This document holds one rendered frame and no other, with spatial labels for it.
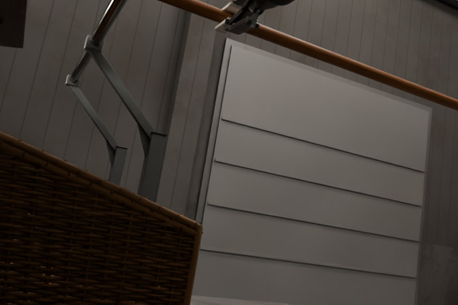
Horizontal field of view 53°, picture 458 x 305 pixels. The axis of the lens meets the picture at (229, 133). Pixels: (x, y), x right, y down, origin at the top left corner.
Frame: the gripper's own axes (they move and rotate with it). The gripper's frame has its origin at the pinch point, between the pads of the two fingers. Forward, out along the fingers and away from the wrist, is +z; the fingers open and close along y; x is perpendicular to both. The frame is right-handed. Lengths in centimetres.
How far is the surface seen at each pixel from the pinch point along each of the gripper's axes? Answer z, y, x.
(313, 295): 345, 107, 298
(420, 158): 343, -79, 442
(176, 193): 338, 24, 116
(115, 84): 33.6, 13.3, -15.5
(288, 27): 351, -191, 220
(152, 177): 32.4, 36.1, -0.8
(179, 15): 353, -159, 88
